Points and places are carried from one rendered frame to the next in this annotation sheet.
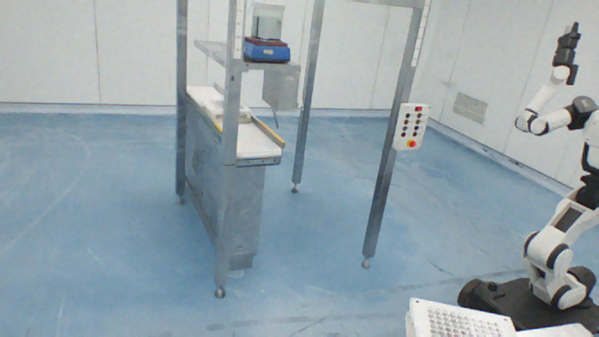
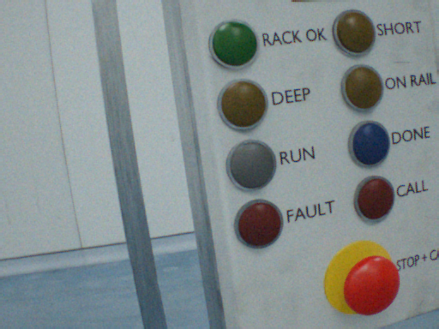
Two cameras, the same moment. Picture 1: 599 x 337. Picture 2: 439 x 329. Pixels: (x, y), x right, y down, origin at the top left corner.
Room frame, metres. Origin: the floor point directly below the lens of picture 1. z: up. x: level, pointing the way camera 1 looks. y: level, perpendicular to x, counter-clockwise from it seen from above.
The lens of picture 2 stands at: (1.96, -0.62, 1.03)
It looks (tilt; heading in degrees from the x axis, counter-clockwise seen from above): 8 degrees down; 17
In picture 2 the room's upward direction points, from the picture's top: 8 degrees counter-clockwise
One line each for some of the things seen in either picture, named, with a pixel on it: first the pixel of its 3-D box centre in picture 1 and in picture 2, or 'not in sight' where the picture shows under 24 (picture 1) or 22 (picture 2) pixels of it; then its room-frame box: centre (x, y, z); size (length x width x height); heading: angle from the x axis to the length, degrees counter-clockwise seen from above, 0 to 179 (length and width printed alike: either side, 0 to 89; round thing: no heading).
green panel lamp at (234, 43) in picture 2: not in sight; (235, 43); (2.32, -0.54, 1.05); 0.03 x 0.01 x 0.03; 118
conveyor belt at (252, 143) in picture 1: (221, 115); not in sight; (2.66, 0.54, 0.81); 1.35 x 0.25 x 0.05; 28
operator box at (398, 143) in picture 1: (410, 127); (330, 147); (2.38, -0.58, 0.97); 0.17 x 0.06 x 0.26; 118
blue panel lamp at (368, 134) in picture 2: not in sight; (370, 144); (2.36, -0.61, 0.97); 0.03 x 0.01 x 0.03; 118
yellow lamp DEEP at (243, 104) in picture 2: not in sight; (243, 104); (2.32, -0.54, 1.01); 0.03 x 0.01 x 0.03; 118
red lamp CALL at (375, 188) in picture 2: not in sight; (375, 199); (2.36, -0.61, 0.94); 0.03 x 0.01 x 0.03; 118
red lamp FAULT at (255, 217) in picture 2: not in sight; (260, 224); (2.32, -0.54, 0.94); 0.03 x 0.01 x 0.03; 118
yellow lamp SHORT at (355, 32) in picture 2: not in sight; (355, 32); (2.36, -0.61, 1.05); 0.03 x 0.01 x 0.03; 118
